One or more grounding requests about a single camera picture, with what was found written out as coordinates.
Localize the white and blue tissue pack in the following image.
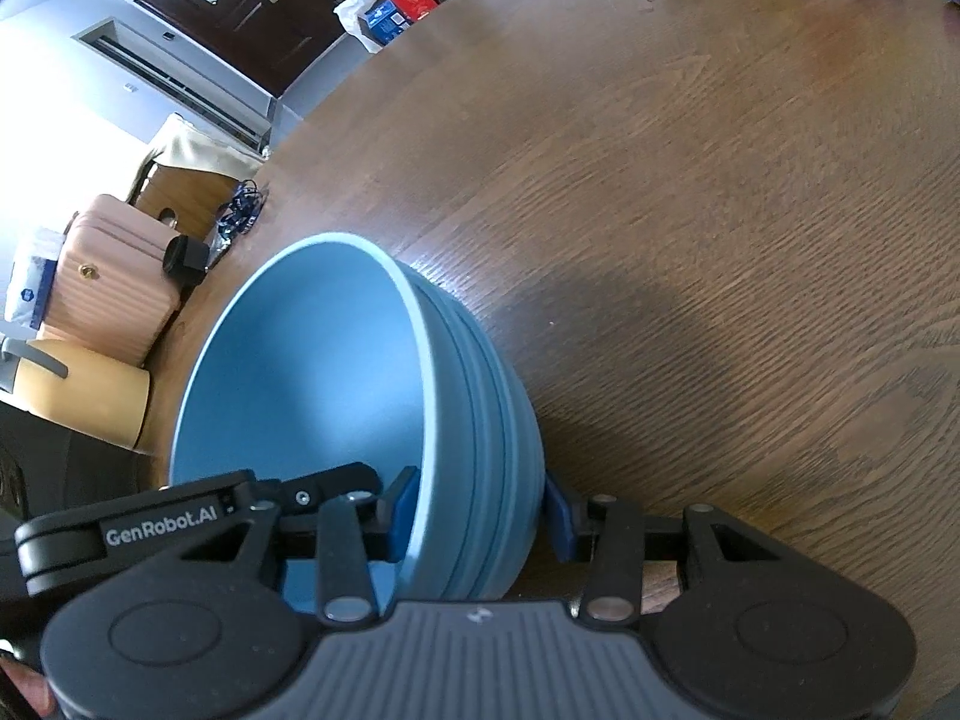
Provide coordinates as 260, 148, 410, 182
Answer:
4, 229, 66, 332

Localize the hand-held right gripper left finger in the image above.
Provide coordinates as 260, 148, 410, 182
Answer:
180, 466, 419, 625

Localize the black paper bag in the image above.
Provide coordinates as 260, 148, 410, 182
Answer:
0, 399, 160, 535

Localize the dark brown door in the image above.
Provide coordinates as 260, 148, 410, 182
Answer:
135, 0, 362, 100

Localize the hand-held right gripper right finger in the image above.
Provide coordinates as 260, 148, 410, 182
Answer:
544, 476, 777, 629

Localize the blue box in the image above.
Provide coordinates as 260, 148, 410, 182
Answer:
363, 0, 407, 43

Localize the large blue bowl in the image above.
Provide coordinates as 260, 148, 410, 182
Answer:
169, 232, 542, 616

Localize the pink suitcase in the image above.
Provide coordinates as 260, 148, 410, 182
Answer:
41, 193, 185, 362

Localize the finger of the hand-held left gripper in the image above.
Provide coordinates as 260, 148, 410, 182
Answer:
251, 463, 385, 517

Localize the black and blue cord bundle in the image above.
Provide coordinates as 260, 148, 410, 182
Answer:
213, 179, 269, 253

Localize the person's left hand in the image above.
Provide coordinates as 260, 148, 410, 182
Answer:
0, 654, 52, 720

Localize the grey interior doorway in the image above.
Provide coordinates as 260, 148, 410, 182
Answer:
73, 15, 272, 147

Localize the wooden chair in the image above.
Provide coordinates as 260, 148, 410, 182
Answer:
133, 160, 242, 242

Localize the white plastic bag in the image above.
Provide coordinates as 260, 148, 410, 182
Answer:
333, 0, 385, 55

